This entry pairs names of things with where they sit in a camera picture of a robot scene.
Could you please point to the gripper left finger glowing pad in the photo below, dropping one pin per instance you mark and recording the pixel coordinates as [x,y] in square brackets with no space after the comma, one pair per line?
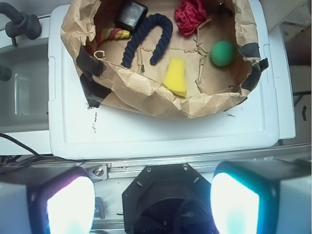
[46,200]

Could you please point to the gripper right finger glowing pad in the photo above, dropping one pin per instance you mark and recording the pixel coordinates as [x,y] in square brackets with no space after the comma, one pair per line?
[262,197]

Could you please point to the yellow sponge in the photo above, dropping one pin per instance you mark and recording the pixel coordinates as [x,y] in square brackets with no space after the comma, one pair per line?
[174,79]

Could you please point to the white plastic bin lid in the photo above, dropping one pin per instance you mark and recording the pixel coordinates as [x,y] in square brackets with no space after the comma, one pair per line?
[80,132]

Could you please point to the clear plastic container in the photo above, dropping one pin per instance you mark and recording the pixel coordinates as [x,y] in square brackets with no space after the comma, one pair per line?
[24,97]

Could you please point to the brown paper bag tray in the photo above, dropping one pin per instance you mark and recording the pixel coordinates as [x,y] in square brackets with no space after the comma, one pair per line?
[125,69]

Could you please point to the green ball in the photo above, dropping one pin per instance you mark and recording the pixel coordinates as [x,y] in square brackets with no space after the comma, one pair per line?
[223,53]

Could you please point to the black clamp knob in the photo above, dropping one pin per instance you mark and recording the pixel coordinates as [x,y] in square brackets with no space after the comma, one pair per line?
[20,23]

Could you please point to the crumpled red cloth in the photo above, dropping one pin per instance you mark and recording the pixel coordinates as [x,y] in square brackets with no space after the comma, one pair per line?
[189,15]

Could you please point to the black rectangular block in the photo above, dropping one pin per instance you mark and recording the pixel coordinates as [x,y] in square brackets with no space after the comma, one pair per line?
[130,15]

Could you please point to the aluminium rail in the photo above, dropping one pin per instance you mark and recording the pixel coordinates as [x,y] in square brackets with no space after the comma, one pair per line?
[204,163]

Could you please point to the black octagonal mount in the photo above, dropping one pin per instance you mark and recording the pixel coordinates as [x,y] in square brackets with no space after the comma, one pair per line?
[168,199]

